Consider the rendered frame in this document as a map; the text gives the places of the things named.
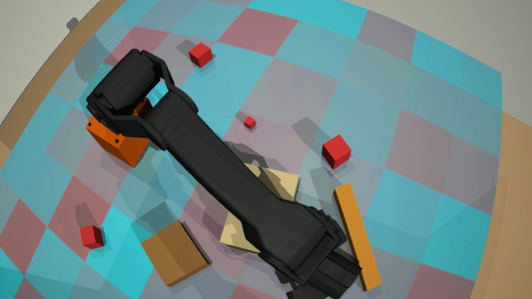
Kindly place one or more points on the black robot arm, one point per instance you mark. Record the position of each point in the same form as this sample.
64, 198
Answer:
290, 236

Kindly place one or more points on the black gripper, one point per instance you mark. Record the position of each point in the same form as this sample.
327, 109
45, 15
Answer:
303, 292

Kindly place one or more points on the pale yellow board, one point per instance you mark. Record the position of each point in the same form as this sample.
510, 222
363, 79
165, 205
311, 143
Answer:
283, 185

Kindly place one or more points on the orange long bar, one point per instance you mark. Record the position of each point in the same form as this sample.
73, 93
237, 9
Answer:
357, 236

